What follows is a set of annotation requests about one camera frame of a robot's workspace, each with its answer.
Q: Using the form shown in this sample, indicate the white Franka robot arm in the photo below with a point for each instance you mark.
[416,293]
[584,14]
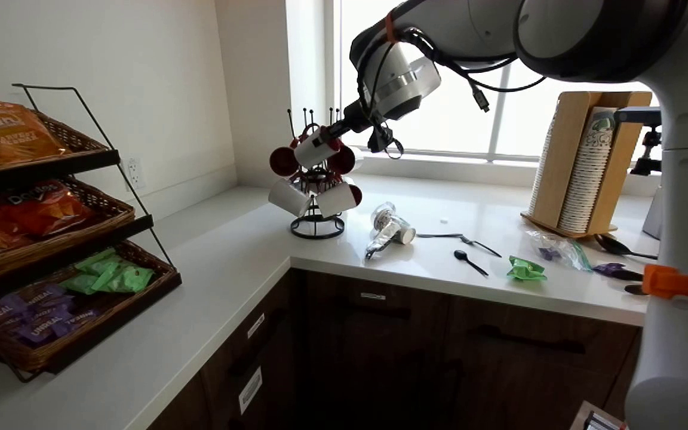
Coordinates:
[679,159]

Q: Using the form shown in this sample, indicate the silver metal appliance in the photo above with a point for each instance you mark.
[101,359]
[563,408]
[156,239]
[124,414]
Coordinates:
[654,216]

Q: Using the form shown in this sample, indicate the green snack packet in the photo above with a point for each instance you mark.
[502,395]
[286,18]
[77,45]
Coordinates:
[526,270]
[126,280]
[96,263]

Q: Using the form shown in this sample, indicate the black camera stand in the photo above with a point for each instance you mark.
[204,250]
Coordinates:
[647,163]

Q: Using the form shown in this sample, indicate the clear plastic bag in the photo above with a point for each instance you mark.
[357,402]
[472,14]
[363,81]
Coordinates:
[573,255]

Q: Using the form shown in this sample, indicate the black stereo camera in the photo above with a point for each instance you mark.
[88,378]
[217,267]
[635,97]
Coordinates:
[640,115]

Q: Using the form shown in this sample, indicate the dotted paper cup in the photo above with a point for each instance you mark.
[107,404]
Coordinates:
[383,216]

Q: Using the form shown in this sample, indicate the small purple packet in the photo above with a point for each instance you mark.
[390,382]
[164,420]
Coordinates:
[551,255]

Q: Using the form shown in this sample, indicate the large black spoon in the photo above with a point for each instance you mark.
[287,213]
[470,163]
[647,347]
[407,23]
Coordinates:
[610,245]

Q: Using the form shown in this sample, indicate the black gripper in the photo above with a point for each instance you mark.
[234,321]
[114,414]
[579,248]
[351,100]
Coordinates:
[363,115]

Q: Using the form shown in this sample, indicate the black plastic knife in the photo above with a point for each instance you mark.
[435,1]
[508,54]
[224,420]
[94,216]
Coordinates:
[489,248]

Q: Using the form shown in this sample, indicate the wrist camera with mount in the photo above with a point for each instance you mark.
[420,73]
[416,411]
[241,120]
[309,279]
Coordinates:
[383,139]

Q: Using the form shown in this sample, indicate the small black plastic spoon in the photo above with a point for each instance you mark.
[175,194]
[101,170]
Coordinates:
[462,256]

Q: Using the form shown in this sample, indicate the purple plastic spoon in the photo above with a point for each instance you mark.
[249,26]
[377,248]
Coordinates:
[610,268]

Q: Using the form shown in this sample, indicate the white mug red inside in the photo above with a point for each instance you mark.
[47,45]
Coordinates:
[283,161]
[287,198]
[339,199]
[343,161]
[311,150]

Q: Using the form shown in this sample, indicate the wooden dispenser holder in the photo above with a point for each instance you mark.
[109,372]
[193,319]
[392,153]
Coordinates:
[555,159]

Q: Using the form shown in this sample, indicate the large white cabinet label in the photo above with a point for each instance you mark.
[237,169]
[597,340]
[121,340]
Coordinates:
[249,390]

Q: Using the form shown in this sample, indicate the small brown-edged box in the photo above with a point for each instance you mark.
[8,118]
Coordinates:
[597,420]

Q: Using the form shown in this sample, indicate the black metal mug rack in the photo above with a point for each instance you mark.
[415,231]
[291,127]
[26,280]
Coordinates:
[317,236]

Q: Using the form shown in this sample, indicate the wicker basket dark wood rim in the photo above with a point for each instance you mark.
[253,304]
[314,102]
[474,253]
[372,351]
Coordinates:
[107,324]
[83,243]
[83,159]

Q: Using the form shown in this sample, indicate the orange chips bag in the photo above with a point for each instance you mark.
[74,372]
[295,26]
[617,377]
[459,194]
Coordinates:
[5,133]

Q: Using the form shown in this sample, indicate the dark brown wooden cabinet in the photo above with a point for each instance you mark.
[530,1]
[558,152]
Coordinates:
[441,366]

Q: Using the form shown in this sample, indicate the purple snack packet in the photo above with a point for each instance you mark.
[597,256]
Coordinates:
[53,319]
[5,308]

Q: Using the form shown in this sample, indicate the white speckled paper roll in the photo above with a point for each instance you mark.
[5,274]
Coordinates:
[586,175]

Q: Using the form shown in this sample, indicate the short black utensil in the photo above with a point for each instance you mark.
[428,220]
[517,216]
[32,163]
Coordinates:
[635,290]

